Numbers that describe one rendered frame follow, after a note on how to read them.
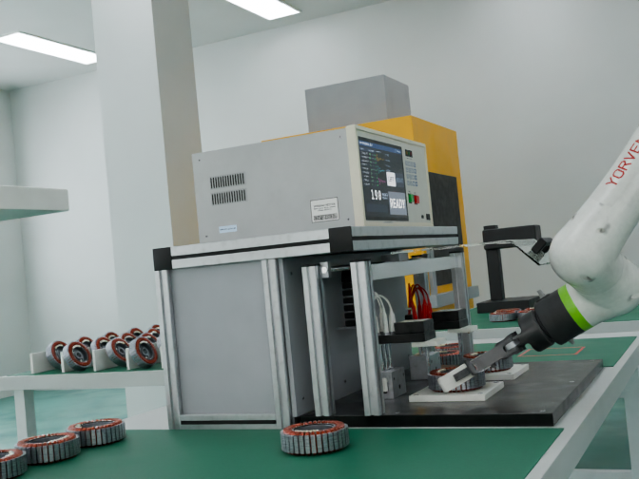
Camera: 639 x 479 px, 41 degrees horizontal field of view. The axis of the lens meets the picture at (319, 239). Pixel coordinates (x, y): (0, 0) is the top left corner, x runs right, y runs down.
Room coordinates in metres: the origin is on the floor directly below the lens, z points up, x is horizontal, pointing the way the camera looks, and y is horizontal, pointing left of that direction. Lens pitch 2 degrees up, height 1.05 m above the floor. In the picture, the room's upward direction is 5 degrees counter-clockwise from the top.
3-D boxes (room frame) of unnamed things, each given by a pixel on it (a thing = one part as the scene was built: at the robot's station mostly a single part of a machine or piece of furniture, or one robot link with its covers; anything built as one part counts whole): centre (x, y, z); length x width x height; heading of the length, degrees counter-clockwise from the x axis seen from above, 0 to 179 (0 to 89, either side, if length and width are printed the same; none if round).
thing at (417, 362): (1.96, -0.22, 0.80); 0.08 x 0.05 x 0.06; 154
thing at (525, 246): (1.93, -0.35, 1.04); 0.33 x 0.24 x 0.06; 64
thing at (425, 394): (1.68, -0.24, 0.78); 0.15 x 0.15 x 0.01; 64
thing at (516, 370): (1.89, -0.35, 0.78); 0.15 x 0.15 x 0.01; 64
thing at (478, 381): (1.68, -0.24, 0.80); 0.11 x 0.11 x 0.04
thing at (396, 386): (1.74, -0.11, 0.80); 0.08 x 0.05 x 0.06; 154
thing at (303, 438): (1.40, 0.04, 0.77); 0.11 x 0.11 x 0.04
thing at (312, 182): (1.94, -0.01, 1.22); 0.44 x 0.39 x 0.20; 154
